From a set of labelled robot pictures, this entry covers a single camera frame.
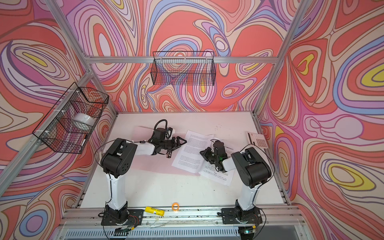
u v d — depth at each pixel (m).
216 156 0.78
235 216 0.73
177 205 0.77
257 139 1.01
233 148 0.98
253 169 0.50
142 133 1.03
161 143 0.83
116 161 0.55
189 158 0.94
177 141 0.91
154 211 0.73
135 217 0.72
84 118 0.72
